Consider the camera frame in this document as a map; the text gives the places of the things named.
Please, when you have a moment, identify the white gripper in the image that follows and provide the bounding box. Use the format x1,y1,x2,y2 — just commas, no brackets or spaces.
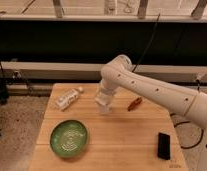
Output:
94,79,116,115

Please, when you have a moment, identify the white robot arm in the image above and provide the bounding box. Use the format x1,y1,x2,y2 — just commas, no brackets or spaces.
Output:
95,55,207,129

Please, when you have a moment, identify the brown sausage-shaped object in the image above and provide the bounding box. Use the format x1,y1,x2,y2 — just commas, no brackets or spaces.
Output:
127,97,142,111

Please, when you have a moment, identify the white plastic bottle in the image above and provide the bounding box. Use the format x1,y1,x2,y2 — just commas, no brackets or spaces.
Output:
56,87,84,111

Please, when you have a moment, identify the green patterned plate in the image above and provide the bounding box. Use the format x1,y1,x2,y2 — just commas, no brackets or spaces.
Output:
49,120,89,158

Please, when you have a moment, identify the black rectangular block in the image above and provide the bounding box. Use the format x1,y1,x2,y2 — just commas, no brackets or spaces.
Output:
157,133,170,160

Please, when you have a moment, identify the black cable on floor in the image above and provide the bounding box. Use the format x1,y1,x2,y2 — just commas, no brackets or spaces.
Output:
170,112,205,150

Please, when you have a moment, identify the black hanging cable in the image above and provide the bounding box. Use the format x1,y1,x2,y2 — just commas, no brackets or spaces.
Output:
131,13,162,73

